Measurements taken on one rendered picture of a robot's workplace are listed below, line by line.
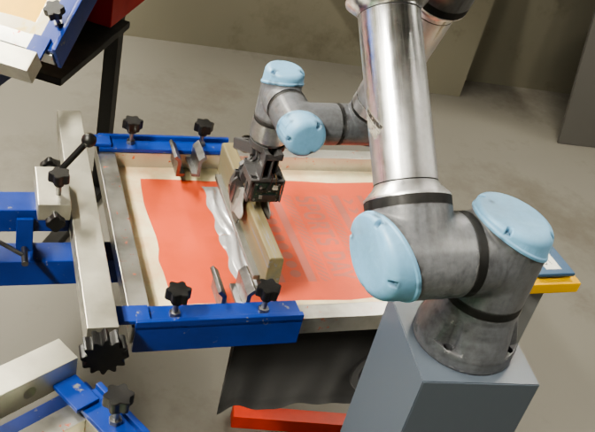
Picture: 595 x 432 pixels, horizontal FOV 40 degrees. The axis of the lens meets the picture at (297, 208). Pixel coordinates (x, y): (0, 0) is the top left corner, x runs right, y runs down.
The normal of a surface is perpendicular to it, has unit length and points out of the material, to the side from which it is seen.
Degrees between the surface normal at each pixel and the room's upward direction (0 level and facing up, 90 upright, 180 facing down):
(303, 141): 91
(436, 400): 90
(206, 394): 0
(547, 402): 0
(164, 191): 0
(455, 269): 70
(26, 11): 32
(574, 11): 90
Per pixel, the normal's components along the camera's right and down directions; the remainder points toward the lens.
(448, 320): -0.62, -0.01
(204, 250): 0.22, -0.80
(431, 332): -0.76, -0.13
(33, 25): 0.07, -0.41
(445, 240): 0.45, -0.28
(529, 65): 0.16, 0.58
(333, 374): 0.35, 0.67
